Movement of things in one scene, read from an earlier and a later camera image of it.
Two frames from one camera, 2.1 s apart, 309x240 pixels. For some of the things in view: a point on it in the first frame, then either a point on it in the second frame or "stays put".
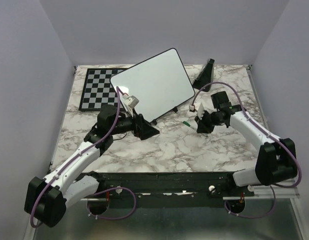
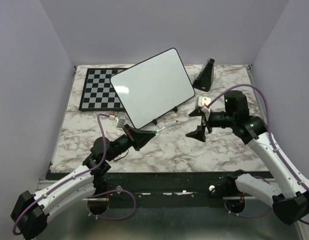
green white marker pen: [186, 123] → [155, 131]
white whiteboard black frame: [159, 83] stays put
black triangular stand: [205, 76] stays put
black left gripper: [142, 128] → [138, 137]
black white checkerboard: [98, 90] stays put
